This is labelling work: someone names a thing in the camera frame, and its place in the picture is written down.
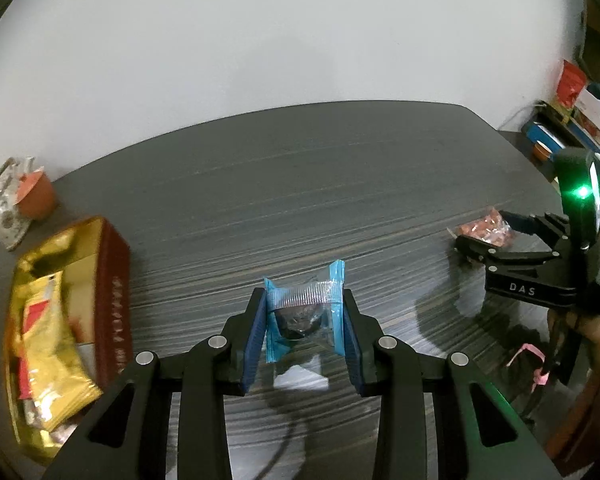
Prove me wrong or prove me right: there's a red tin box gold inside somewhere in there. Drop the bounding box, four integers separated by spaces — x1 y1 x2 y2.
2 216 132 463

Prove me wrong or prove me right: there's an orange ceramic cup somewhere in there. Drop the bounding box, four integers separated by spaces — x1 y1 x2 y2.
16 169 58 222

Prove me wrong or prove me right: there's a clear packet of orange snacks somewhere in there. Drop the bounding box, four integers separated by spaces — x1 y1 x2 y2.
447 206 516 248

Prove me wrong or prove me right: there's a blue-ended clear candy packet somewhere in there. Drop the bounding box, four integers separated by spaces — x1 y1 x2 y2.
263 259 347 363

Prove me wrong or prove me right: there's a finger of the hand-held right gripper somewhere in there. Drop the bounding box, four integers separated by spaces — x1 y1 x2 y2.
454 235 561 273
500 210 571 243

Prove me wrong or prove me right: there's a white cable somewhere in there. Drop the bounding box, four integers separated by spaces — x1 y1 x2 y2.
497 105 543 131

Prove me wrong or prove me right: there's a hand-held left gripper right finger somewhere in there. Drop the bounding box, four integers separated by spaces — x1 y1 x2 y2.
341 290 563 480

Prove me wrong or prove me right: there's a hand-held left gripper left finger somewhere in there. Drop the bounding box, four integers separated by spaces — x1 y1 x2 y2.
42 287 268 480

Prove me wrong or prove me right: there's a navy and pale blue packet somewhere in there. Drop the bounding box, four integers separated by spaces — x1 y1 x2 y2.
75 340 101 366

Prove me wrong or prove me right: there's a yellow packet with gold print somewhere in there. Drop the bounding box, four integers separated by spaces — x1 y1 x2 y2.
20 305 103 431

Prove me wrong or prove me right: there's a white box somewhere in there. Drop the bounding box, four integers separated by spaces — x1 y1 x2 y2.
572 87 600 146

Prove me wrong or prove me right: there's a pink ribbon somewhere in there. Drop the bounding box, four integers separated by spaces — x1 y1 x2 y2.
507 342 551 386

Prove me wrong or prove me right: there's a red snack packet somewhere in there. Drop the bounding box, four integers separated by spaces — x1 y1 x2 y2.
17 302 52 401

